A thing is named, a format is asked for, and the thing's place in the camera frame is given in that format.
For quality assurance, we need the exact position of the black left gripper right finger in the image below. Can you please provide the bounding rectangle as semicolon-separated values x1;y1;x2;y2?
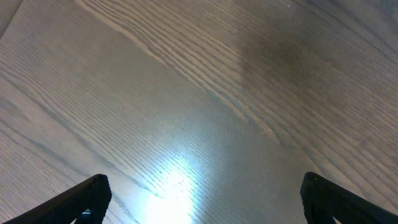
300;172;397;224

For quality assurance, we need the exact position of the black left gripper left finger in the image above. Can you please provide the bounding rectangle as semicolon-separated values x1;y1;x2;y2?
4;174;112;224

